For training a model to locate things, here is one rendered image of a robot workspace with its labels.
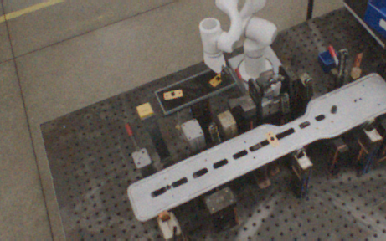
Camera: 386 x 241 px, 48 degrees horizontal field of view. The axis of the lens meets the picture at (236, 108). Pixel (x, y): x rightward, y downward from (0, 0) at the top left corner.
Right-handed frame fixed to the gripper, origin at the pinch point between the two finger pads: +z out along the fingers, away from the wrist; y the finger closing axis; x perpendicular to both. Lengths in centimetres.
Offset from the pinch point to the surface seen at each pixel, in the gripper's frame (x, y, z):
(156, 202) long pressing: -58, 20, 22
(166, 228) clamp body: -62, 35, 16
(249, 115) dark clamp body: 1.8, 18.7, 18.6
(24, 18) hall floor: -29, -256, 122
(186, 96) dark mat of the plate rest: -17.0, -3.5, 5.8
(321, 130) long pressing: 22, 48, 22
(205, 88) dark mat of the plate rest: -7.5, -0.6, 5.8
